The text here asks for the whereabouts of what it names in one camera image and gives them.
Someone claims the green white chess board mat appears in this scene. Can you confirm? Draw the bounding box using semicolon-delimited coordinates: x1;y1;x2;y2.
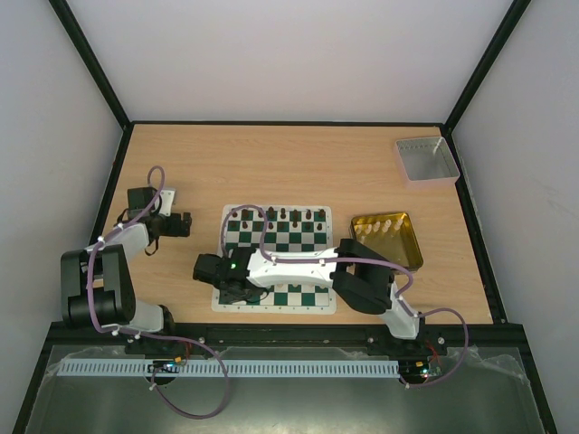
212;204;337;315

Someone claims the gold tin tray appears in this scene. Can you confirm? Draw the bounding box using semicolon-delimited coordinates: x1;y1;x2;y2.
350;212;423;272

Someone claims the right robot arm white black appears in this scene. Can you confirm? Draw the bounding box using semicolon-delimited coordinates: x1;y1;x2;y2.
193;239;426;354

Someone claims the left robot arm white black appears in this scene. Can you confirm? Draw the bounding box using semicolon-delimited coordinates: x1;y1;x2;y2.
61;186;192;335

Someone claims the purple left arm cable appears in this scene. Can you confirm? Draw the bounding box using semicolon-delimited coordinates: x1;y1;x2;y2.
85;165;230;420

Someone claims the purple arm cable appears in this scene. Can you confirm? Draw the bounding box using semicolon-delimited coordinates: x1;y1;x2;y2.
85;165;230;420
219;203;470;391

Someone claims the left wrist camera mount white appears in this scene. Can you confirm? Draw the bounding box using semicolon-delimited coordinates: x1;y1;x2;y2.
156;188;176;217

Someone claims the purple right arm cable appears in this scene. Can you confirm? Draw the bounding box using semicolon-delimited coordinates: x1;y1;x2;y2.
219;203;470;391

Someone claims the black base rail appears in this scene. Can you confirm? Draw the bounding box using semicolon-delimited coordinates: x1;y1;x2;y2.
49;321;528;363

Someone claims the white slotted cable duct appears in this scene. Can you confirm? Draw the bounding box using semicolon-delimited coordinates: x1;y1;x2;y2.
56;359;399;379

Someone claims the black enclosure frame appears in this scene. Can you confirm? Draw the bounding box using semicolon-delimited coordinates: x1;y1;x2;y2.
8;0;560;434

